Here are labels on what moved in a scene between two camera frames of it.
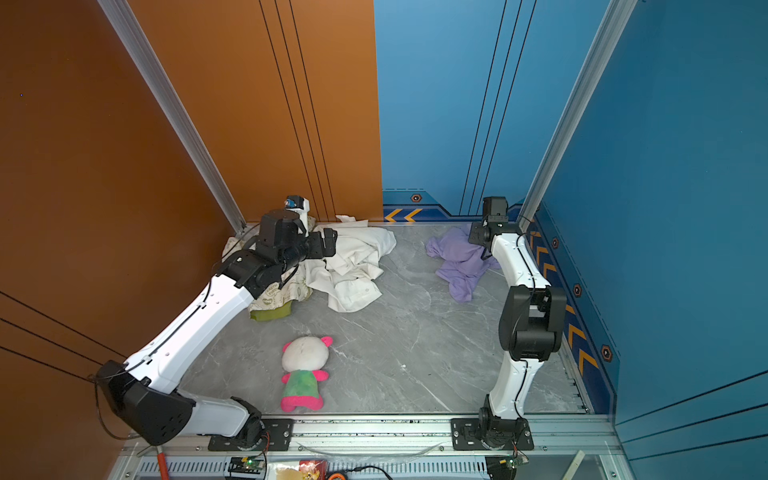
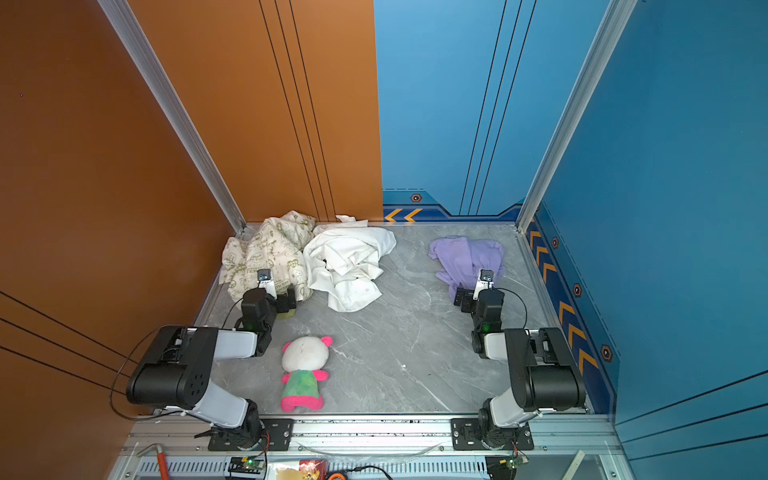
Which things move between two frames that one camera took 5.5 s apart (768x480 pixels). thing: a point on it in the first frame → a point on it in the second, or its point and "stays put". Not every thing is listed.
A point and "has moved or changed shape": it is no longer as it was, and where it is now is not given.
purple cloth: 462,260 has moved or changed shape
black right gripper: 474,234 → 467,296
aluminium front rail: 573,448 stays put
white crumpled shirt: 347,279 stays put
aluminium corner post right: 616,15 stays put
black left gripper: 318,251 → 281,301
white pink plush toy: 304,359 stays put
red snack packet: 314,469 stays put
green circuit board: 246,465 stays put
